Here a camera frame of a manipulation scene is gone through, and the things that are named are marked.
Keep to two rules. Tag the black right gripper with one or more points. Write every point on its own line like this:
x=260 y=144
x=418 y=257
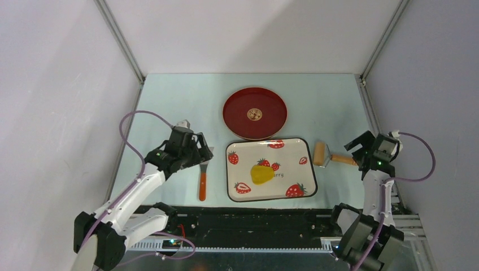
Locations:
x=364 y=139

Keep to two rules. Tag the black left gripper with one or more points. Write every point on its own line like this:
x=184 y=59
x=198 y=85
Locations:
x=204 y=153

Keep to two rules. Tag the wooden dough roller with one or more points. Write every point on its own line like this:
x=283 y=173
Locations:
x=322 y=156

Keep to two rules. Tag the yellow dough piece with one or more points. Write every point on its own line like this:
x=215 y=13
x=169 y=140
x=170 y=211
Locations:
x=261 y=174

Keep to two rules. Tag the white strawberry rectangular tray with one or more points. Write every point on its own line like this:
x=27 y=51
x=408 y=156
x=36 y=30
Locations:
x=289 y=158

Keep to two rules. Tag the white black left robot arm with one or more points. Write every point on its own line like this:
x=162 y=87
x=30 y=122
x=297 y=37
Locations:
x=101 y=238

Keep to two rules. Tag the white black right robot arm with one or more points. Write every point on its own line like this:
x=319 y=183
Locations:
x=370 y=240

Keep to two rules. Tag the red round tray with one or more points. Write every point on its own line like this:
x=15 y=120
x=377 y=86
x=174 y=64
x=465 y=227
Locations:
x=255 y=113

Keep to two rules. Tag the aluminium frame rail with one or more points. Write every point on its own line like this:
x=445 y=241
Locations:
x=163 y=244

